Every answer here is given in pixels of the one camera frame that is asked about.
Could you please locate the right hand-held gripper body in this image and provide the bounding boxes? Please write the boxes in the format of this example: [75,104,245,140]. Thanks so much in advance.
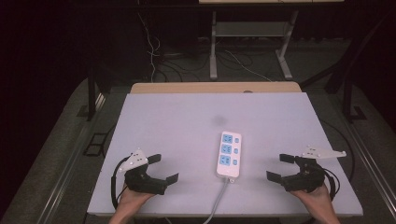
[281,145,347,193]

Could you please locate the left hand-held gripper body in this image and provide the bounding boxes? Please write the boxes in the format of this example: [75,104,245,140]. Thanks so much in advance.
[118,147,168,196]

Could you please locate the person's left hand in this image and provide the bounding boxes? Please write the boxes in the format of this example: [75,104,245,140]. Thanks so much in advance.
[116,183,155,217]

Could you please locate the person's right hand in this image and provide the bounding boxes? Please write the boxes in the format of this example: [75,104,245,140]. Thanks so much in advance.
[289,184,334,217]

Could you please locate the pale lavender table mat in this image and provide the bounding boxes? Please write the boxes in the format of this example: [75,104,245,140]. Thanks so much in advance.
[87,91,364,217]

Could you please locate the white power strip blue sockets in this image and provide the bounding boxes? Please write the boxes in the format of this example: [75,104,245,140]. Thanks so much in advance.
[216,131,243,185]

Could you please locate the wooden table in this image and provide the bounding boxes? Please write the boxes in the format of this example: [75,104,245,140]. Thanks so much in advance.
[129,81,303,94]

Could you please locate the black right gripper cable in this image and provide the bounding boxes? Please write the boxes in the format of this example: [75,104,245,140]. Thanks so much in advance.
[322,168,342,202]

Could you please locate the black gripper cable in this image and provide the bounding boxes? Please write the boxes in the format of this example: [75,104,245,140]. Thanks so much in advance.
[110,156,129,210]
[322,168,342,202]

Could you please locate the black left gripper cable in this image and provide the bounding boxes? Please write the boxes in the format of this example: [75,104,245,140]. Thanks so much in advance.
[110,156,129,210]

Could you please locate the grey power strip cable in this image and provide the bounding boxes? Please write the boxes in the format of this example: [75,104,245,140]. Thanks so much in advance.
[202,178,232,224]

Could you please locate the black floor cable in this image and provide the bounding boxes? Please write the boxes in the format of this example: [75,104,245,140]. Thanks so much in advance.
[320,119,357,183]

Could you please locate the black floor bracket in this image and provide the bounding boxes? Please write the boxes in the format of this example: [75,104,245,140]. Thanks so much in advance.
[82,133,109,157]

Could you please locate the aluminium floor rail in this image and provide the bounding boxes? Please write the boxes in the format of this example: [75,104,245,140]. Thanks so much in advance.
[345,120,396,220]
[36,92,107,224]

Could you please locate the black metal stand post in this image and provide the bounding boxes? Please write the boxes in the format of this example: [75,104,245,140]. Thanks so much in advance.
[341,74,368,123]

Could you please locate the white floor cable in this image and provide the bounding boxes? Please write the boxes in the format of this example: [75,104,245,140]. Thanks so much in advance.
[223,49,273,83]

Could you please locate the thin white hanging cable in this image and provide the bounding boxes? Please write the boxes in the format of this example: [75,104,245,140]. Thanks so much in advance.
[136,11,162,84]

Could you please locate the grey metal stand frame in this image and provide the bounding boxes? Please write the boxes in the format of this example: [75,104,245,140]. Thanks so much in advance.
[209,9,301,81]

